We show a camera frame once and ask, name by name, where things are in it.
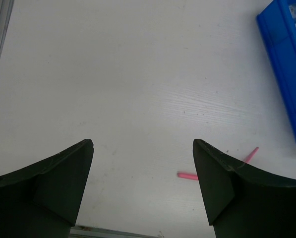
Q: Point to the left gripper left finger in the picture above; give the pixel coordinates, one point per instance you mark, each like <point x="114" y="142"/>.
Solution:
<point x="42" y="200"/>

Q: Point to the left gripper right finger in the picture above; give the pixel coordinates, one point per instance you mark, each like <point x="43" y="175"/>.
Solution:
<point x="242" y="201"/>

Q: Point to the blue plastic organizer bin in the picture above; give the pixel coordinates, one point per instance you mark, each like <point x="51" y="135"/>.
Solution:
<point x="277" y="26"/>

